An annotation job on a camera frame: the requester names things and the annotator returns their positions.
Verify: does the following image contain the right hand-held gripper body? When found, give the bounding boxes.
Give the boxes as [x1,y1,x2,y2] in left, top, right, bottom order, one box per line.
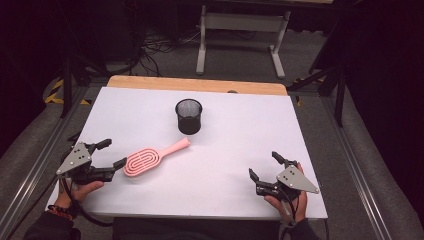
[255,159,320,202]

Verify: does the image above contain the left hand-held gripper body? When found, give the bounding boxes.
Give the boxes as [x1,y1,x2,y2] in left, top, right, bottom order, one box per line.
[55,141,116,185]

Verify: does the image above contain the pink hairbrush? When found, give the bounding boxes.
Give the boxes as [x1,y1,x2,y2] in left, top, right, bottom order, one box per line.
[123,136,192,178]

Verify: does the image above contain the black mesh pen holder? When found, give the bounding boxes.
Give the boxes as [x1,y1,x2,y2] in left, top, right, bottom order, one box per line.
[175,98,204,136]

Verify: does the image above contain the person's right hand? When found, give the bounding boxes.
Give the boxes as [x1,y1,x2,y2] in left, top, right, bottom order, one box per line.
[264,162,308,224]

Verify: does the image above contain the person's left hand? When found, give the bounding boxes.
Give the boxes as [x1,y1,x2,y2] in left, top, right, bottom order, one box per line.
[54,179,105,210]

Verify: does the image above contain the white board table cover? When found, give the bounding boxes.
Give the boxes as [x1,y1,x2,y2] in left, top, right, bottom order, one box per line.
[45,86,329,220]

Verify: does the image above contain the black metal stand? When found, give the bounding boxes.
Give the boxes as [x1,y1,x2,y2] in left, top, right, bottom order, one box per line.
[286,58,348,128]
[59,54,113,119]

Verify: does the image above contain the yellow and black floor tape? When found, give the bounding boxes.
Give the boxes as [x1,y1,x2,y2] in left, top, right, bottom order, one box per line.
[44,78,92,106]

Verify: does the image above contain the person's dark lap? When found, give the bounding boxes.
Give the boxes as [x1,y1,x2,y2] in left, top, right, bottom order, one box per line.
[112,217,282,240]

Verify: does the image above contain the wooden table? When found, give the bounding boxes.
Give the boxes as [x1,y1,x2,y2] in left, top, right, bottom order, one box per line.
[106,75,289,97]

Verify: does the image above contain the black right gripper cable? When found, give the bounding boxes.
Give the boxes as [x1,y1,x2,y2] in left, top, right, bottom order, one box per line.
[279,194,301,228]

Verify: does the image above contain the aluminium floor rail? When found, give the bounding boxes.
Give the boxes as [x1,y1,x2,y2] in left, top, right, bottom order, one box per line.
[320,96,392,240]
[0,85,92,236]

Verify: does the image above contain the red and black bracelet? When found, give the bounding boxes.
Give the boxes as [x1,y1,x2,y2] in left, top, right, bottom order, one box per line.
[47,204,75,222]

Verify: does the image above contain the tangle of black floor cables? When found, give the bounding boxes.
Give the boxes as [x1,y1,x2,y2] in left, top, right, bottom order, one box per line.
[131,28,203,78]

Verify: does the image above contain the grey metal table frame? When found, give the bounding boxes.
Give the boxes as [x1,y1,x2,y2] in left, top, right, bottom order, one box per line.
[195,0,334,80]

